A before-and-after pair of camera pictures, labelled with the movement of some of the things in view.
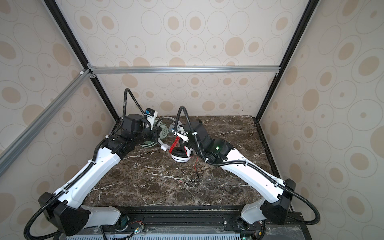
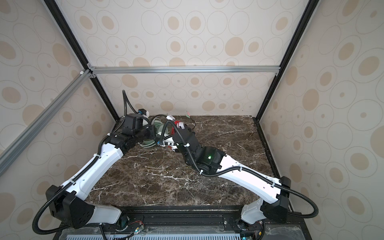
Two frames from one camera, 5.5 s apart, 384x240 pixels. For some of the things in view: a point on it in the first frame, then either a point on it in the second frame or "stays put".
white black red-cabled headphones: [180, 154] -> [169, 129]
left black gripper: [157, 132] stays put
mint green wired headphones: [160, 122] stays put
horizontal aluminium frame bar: [184, 70] stays put
